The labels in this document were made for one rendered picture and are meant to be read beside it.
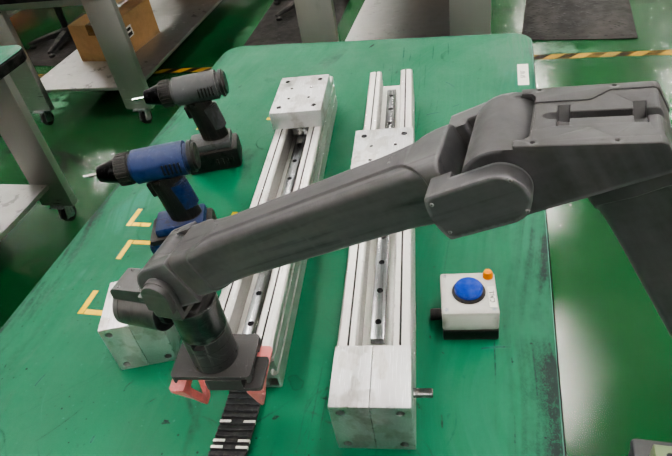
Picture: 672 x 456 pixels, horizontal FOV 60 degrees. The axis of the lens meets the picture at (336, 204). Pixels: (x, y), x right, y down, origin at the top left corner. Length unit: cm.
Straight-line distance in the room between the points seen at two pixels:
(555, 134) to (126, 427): 73
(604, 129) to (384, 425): 48
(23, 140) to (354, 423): 209
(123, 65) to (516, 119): 291
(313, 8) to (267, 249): 211
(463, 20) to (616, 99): 210
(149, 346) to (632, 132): 75
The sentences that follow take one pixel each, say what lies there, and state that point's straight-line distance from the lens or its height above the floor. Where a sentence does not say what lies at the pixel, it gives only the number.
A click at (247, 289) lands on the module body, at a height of 83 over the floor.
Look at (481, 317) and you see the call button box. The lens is 86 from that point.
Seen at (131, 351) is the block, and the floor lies 82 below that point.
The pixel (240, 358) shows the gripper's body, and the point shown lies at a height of 92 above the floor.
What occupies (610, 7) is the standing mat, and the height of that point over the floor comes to 1.
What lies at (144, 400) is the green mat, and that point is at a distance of 95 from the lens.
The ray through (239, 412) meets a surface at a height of 79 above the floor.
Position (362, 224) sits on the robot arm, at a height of 118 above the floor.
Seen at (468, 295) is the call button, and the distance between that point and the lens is 86.
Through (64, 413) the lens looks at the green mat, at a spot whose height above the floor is 78.
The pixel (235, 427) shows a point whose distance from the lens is 85.
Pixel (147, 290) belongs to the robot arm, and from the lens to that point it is 63.
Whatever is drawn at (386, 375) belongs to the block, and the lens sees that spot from 75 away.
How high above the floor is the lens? 149
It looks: 38 degrees down
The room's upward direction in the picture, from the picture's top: 11 degrees counter-clockwise
